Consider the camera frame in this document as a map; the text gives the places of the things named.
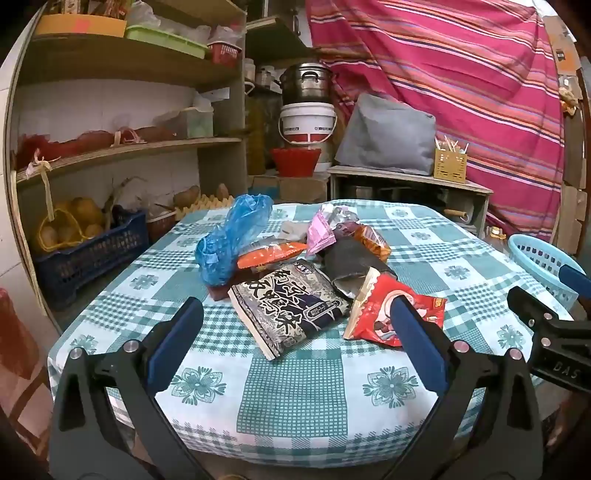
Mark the yellow box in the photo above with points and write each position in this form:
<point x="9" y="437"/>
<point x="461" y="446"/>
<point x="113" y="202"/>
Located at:
<point x="78" y="26"/>

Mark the large metal pot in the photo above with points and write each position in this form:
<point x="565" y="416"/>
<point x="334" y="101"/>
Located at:
<point x="304" y="85"/>

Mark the yellow net bag of fruit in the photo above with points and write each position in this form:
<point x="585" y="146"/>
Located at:
<point x="60" y="230"/>

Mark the clear plastic container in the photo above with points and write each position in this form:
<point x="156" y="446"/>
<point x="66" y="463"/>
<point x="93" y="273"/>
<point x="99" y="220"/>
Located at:
<point x="198" y="122"/>

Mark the large oil bottle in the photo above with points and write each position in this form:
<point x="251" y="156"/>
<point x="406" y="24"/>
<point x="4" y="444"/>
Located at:
<point x="258" y="129"/>

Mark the black and white printed packet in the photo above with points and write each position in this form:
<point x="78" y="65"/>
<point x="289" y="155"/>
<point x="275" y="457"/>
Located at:
<point x="286" y="309"/>

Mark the white bucket with red label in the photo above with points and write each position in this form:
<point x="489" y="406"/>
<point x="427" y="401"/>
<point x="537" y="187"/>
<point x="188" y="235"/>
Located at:
<point x="307" y="120"/>

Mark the blue plastic bag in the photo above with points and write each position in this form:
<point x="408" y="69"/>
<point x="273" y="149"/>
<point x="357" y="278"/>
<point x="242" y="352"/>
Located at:
<point x="231" y="235"/>

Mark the light blue plastic basket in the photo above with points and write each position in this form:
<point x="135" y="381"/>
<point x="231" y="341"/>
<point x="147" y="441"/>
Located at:
<point x="531" y="251"/>

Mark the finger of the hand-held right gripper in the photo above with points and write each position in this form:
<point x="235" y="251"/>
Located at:
<point x="575" y="279"/>
<point x="531" y="307"/>

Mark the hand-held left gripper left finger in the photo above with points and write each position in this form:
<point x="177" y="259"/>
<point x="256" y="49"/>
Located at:
<point x="178" y="332"/>

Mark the bundle of chopsticks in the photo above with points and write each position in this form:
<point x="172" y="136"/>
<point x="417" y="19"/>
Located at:
<point x="450" y="144"/>

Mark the cardboard box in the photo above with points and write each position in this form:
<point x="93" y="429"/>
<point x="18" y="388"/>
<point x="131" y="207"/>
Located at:
<point x="295" y="187"/>

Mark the pink foil wrapper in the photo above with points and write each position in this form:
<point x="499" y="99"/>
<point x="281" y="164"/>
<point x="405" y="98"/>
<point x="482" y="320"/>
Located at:
<point x="321" y="233"/>

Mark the red snack packet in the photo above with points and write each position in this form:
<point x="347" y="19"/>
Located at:
<point x="374" y="318"/>

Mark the brown wicker basket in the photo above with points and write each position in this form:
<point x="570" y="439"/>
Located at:
<point x="160" y="226"/>

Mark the green checked tablecloth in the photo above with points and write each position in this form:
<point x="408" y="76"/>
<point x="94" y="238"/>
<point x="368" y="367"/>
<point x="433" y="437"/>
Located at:
<point x="295" y="392"/>

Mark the low wooden cabinet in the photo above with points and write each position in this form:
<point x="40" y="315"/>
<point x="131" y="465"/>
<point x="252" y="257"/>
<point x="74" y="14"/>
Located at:
<point x="406" y="177"/>

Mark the small red basket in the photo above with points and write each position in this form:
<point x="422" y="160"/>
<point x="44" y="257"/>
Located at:
<point x="224" y="53"/>

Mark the small potato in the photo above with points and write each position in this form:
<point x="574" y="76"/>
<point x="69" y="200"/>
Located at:
<point x="222" y="190"/>

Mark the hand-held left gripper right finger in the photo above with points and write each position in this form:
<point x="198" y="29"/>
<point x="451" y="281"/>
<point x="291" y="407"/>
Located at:
<point x="420" y="346"/>

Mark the green plastic tray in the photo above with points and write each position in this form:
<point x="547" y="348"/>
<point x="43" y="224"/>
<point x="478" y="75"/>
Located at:
<point x="161" y="39"/>

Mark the steel pot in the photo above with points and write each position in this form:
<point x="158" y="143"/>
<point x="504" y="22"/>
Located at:
<point x="358" y="193"/>

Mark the blue plastic crate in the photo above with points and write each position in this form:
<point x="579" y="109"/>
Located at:
<point x="92" y="258"/>

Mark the grey cushion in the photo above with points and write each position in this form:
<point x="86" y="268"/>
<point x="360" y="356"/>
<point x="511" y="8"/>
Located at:
<point x="388" y="134"/>

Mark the orange snack packet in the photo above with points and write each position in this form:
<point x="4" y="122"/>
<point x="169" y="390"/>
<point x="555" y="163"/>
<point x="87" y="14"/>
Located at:
<point x="272" y="255"/>

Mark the yellow chopstick holder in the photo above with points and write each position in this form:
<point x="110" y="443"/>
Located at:
<point x="450" y="166"/>

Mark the red plastic basin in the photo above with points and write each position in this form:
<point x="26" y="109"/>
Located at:
<point x="295" y="161"/>

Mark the reddish-brown wrapper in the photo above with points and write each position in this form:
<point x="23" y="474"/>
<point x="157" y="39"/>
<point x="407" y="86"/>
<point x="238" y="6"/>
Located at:
<point x="221" y="293"/>

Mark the dark grey foil wrapper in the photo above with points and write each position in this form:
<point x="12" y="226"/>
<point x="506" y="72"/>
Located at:
<point x="351" y="263"/>

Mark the orange-brown snack bag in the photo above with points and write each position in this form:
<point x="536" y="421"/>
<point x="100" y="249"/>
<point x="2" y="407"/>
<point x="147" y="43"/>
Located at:
<point x="374" y="242"/>

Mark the red net bag of yams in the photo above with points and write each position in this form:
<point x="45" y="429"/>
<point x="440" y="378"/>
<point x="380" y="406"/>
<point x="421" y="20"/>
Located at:
<point x="92" y="138"/>

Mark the tan paper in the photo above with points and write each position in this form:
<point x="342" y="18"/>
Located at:
<point x="293" y="229"/>

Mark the pink striped cloth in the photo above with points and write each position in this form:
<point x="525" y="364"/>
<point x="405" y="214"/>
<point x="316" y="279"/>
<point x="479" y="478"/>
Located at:
<point x="461" y="69"/>

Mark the wooden shelf unit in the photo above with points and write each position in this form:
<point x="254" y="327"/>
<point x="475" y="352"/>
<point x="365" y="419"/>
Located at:
<point x="138" y="60"/>

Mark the large potato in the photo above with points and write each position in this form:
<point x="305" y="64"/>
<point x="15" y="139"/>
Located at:
<point x="187" y="196"/>

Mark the cardboard panel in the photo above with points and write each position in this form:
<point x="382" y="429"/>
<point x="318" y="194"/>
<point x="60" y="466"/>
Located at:
<point x="570" y="55"/>

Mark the yellow egg tray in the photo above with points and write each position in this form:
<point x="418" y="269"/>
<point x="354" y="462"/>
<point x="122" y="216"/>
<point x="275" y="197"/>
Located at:
<point x="207" y="203"/>

